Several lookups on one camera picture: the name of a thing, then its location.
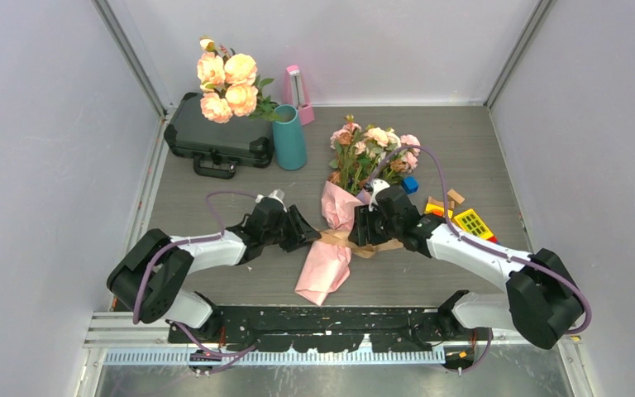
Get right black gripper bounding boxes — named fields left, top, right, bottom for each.
left=349, top=203, right=402, bottom=247

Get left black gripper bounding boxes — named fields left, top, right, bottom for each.
left=261, top=204, right=319, bottom=251

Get tan ribbon bow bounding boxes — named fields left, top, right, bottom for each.
left=318, top=229, right=403, bottom=258

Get pink flower bouquet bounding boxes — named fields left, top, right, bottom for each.
left=294, top=114, right=420, bottom=306

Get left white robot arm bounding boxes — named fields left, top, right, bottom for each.
left=106, top=192, right=321, bottom=342

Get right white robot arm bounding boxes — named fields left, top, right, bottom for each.
left=348, top=184, right=589, bottom=350

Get teal vase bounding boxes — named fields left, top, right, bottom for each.
left=272, top=104, right=307, bottom=171

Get small blue brick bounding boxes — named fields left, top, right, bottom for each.
left=401, top=176, right=419, bottom=194

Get yellow arch block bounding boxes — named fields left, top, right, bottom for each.
left=425, top=203, right=454, bottom=218

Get wooden arch block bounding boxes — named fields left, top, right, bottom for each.
left=427, top=197, right=448, bottom=209

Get wooden rectangular block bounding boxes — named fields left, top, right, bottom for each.
left=446, top=189, right=466, bottom=206

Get yellow window block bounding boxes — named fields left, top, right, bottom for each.
left=453, top=208, right=495, bottom=241

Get black carrying case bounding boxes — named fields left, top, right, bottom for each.
left=164, top=92, right=274, bottom=179

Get pink metronome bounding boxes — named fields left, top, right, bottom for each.
left=283, top=65, right=315, bottom=125

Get peach artificial roses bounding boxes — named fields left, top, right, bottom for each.
left=197, top=36, right=279, bottom=124

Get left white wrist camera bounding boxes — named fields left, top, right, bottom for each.
left=255, top=189, right=288, bottom=212

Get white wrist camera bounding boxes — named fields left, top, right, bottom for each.
left=255, top=189, right=288, bottom=212
left=369, top=179, right=390, bottom=212

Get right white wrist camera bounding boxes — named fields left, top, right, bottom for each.
left=369, top=179, right=390, bottom=212

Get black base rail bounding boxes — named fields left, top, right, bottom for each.
left=169, top=306, right=489, bottom=353

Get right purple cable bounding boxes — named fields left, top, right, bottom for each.
left=366, top=145, right=594, bottom=376

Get purple cable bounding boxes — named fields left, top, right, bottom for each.
left=131, top=190, right=264, bottom=376
left=366, top=145, right=594, bottom=376

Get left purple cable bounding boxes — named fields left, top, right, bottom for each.
left=131, top=190, right=264, bottom=376

